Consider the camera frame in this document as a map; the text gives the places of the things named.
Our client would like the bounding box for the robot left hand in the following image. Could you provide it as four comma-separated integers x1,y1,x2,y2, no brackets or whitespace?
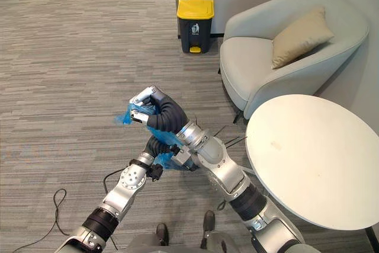
144,136,178,165

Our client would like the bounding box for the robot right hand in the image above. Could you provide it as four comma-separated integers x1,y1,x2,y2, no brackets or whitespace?
129,85,191,134

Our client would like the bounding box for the blue plastic bin bag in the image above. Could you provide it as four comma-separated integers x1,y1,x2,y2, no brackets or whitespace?
114,103,187,172

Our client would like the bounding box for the black yellow-lidded trash can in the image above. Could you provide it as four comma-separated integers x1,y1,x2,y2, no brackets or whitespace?
176,0,215,55

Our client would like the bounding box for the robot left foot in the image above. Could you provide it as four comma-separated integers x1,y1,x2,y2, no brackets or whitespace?
156,223,170,246

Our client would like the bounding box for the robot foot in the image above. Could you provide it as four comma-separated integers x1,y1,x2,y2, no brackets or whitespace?
200,210,216,249
156,223,170,246

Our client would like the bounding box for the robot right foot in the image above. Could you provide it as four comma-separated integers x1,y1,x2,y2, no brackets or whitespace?
200,210,216,249

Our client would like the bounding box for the light grey armchair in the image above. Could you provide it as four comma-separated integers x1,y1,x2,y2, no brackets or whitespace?
219,0,370,124

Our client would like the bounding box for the white round table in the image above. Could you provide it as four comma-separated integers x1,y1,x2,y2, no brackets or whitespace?
245,94,379,251

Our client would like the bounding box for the tan cushion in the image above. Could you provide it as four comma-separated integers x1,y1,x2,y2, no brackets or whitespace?
271,6,336,70

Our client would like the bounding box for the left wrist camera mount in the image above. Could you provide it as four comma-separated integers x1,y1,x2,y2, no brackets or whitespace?
147,163,164,182

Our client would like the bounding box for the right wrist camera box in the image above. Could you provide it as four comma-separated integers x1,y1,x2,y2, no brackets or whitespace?
171,145,197,171

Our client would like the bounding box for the black floor cable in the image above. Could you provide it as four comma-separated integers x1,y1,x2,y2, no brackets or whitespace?
16,188,68,253

